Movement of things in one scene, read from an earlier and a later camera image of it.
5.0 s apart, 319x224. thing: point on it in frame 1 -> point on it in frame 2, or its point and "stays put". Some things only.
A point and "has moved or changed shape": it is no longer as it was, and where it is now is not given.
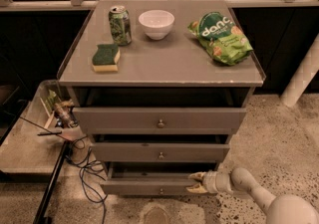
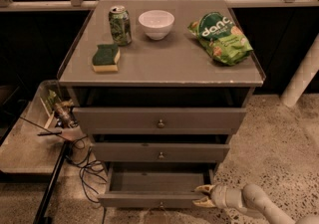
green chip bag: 221,39 stays put
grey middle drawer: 159,152 stays put
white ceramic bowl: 157,24 stays put
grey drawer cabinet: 161,84 stays put
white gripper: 210,181 -> 218,195
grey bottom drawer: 152,178 has moved or changed shape
